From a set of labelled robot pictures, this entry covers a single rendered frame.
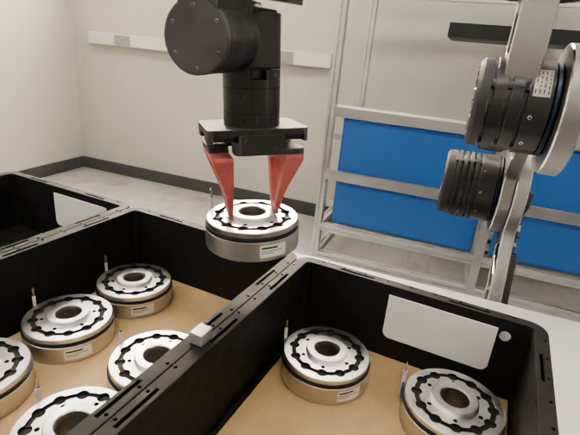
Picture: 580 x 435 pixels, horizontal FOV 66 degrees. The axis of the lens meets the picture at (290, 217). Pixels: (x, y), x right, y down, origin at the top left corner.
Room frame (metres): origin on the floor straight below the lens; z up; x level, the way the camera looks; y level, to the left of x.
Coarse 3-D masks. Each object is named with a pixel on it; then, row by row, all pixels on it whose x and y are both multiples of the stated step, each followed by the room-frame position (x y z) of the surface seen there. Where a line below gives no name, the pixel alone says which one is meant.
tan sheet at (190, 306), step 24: (192, 288) 0.60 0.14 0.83; (168, 312) 0.53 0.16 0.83; (192, 312) 0.53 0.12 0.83; (216, 312) 0.54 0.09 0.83; (96, 360) 0.42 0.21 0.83; (48, 384) 0.37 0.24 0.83; (72, 384) 0.38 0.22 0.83; (96, 384) 0.38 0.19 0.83; (24, 408) 0.34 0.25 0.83; (0, 432) 0.31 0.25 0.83
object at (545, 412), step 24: (312, 264) 0.52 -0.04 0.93; (336, 264) 0.53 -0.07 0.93; (264, 288) 0.45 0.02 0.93; (408, 288) 0.48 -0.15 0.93; (240, 312) 0.39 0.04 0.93; (480, 312) 0.44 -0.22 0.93; (216, 336) 0.35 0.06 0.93; (192, 360) 0.31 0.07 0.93; (168, 384) 0.28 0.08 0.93; (552, 384) 0.33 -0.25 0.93; (144, 408) 0.26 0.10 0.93; (552, 408) 0.30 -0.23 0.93; (96, 432) 0.23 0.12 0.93; (120, 432) 0.23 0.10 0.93; (552, 432) 0.27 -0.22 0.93
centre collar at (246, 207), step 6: (246, 204) 0.48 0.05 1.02; (252, 204) 0.48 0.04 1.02; (258, 204) 0.48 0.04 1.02; (234, 210) 0.46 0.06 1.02; (240, 210) 0.46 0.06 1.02; (246, 210) 0.47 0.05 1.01; (252, 210) 0.47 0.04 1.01; (258, 210) 0.47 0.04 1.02; (264, 210) 0.47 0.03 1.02; (270, 210) 0.46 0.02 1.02; (234, 216) 0.44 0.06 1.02; (240, 216) 0.44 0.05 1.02; (246, 216) 0.44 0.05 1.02; (258, 216) 0.45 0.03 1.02; (264, 216) 0.45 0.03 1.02; (270, 216) 0.45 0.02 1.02; (240, 222) 0.44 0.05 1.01; (246, 222) 0.44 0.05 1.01; (252, 222) 0.44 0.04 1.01; (258, 222) 0.44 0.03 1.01; (264, 222) 0.44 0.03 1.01
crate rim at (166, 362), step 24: (120, 216) 0.62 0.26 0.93; (144, 216) 0.64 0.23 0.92; (168, 216) 0.64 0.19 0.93; (48, 240) 0.52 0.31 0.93; (0, 264) 0.46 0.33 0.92; (288, 264) 0.51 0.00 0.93; (168, 360) 0.31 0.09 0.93; (144, 384) 0.28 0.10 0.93; (120, 408) 0.25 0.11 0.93; (72, 432) 0.23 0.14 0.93
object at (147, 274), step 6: (126, 270) 0.57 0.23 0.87; (132, 270) 0.57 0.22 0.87; (138, 270) 0.57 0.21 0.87; (144, 270) 0.57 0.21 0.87; (120, 276) 0.55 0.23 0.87; (126, 276) 0.56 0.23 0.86; (144, 276) 0.56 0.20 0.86; (150, 276) 0.56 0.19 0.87; (120, 282) 0.54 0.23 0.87; (126, 282) 0.54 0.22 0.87; (132, 282) 0.54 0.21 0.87; (138, 282) 0.54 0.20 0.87; (144, 282) 0.54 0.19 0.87
